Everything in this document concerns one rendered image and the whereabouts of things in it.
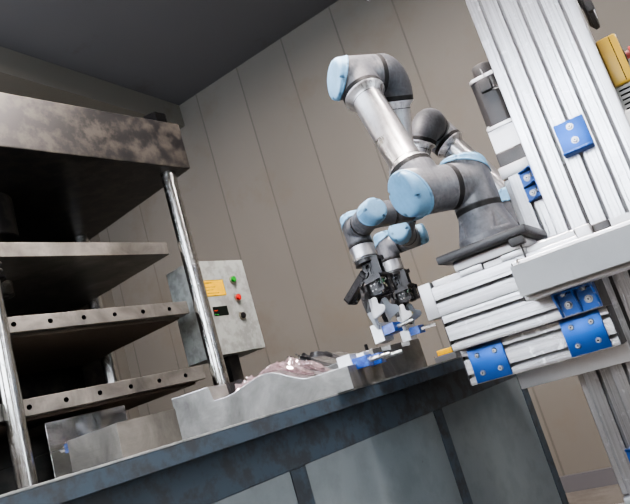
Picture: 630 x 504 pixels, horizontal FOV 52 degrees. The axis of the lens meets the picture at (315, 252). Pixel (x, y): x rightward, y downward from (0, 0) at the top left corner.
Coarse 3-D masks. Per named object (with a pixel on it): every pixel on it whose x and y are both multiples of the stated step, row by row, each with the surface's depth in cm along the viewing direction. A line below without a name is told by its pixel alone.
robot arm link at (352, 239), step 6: (354, 210) 192; (342, 216) 193; (348, 216) 192; (342, 222) 193; (348, 222) 190; (342, 228) 194; (348, 228) 190; (348, 234) 191; (354, 234) 189; (348, 240) 191; (354, 240) 190; (360, 240) 189; (366, 240) 189; (348, 246) 192
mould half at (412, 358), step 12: (396, 348) 189; (408, 348) 194; (420, 348) 199; (324, 360) 204; (336, 360) 206; (396, 360) 187; (408, 360) 191; (420, 360) 196; (384, 372) 180; (396, 372) 185
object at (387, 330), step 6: (384, 324) 185; (390, 324) 181; (396, 324) 182; (402, 324) 181; (372, 330) 185; (378, 330) 184; (384, 330) 183; (390, 330) 181; (396, 330) 181; (402, 330) 183; (378, 336) 183; (384, 336) 182; (390, 336) 185; (378, 342) 183; (384, 342) 185
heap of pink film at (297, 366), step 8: (288, 360) 177; (296, 360) 176; (272, 368) 164; (280, 368) 164; (288, 368) 163; (296, 368) 163; (304, 368) 164; (312, 368) 173; (320, 368) 173; (256, 376) 167; (240, 384) 175
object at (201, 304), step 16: (176, 176) 254; (176, 192) 250; (176, 208) 248; (176, 224) 247; (80, 240) 291; (192, 240) 247; (192, 256) 244; (192, 272) 242; (192, 288) 241; (96, 304) 285; (208, 304) 241; (208, 320) 239; (208, 336) 237; (112, 352) 282; (208, 352) 236; (112, 368) 279; (224, 368) 236
